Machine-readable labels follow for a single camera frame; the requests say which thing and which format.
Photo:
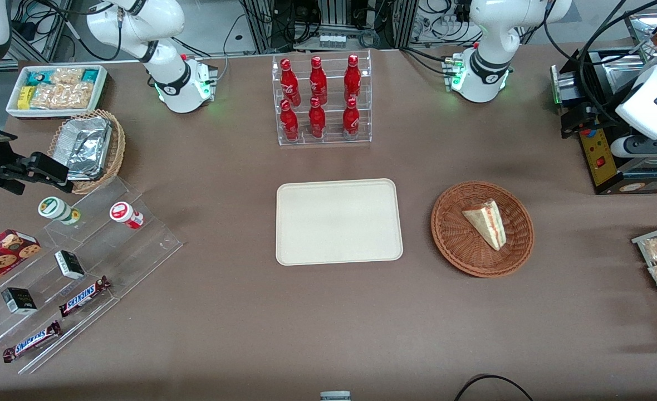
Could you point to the clear acrylic stepped shelf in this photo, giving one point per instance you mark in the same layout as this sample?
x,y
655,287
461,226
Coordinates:
x,y
139,250

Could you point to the black silver box device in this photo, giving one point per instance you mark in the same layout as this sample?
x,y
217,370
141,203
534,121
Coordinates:
x,y
565,83

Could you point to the red cola bottle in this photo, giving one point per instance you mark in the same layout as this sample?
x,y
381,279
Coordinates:
x,y
317,120
289,121
351,120
289,83
352,78
318,81

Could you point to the small clear cracker bag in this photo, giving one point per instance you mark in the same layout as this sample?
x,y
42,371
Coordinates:
x,y
67,75

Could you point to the brown wicker basket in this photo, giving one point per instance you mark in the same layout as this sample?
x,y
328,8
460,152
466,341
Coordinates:
x,y
456,234

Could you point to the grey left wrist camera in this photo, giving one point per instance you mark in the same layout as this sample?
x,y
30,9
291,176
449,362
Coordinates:
x,y
640,146

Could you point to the cream rectangular tray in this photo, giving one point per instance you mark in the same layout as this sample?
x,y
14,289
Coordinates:
x,y
339,223

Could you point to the snickers bar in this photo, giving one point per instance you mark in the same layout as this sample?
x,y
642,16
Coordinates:
x,y
30,342
83,297

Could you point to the teal snack packet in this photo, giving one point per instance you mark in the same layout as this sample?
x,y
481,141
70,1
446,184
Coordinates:
x,y
38,78
90,76

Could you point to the red cookie box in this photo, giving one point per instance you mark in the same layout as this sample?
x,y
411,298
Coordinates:
x,y
3,256

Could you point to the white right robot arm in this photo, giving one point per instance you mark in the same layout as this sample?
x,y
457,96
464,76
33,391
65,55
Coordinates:
x,y
172,83

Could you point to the white snack bin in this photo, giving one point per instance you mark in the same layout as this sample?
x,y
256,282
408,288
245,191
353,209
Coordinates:
x,y
101,83

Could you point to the aluminium frame rack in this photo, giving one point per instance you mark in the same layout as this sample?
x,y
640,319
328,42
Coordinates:
x,y
261,25

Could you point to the yellow snack packet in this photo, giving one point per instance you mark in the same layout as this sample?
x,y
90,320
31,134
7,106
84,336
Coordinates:
x,y
24,97

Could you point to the red lid white cup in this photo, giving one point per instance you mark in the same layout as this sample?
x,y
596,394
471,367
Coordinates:
x,y
125,214

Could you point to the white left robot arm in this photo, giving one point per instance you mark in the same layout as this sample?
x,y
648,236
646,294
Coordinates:
x,y
484,67

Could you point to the black yellow food warmer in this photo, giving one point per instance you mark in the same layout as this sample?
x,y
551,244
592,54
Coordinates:
x,y
601,167

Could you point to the triangular sandwich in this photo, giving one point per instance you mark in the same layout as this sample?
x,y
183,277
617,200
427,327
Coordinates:
x,y
487,223

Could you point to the aluminium foil container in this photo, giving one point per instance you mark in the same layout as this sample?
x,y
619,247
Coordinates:
x,y
86,145

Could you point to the light wicker basket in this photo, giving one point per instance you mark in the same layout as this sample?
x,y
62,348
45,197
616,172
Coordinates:
x,y
118,145

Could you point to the small grey object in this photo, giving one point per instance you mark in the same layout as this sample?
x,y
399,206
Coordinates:
x,y
335,396

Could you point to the white power strip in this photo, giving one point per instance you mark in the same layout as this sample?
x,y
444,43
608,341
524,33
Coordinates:
x,y
331,40

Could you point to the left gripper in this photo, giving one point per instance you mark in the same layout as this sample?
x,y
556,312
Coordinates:
x,y
604,113

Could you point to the clear acrylic bottle rack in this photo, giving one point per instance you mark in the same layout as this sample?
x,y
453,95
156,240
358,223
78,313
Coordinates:
x,y
331,139

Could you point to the small black box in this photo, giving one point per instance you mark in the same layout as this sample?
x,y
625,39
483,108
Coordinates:
x,y
19,301
69,264

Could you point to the large clear cracker bag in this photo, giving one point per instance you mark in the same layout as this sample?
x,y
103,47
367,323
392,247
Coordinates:
x,y
61,96

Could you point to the green lid white cup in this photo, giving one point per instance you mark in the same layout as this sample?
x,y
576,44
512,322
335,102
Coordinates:
x,y
55,209

